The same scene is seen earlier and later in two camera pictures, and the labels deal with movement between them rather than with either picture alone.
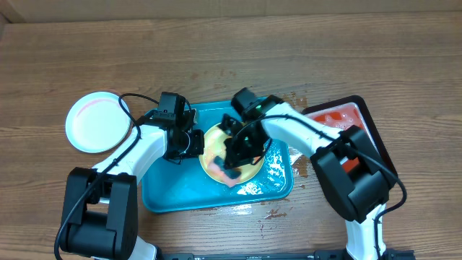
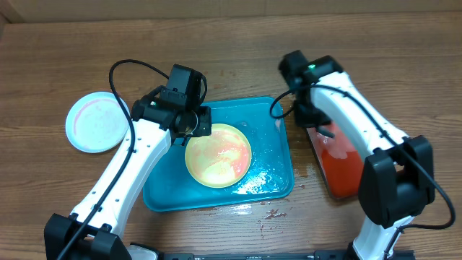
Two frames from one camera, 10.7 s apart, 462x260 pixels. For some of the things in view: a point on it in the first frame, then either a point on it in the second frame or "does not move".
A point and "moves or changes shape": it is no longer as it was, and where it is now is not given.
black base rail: x=277 y=255 does not move
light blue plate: x=96 y=123 does not move
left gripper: x=197 y=147 -> x=204 y=128
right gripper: x=237 y=154 -> x=305 y=120
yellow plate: x=212 y=145 moves or changes shape
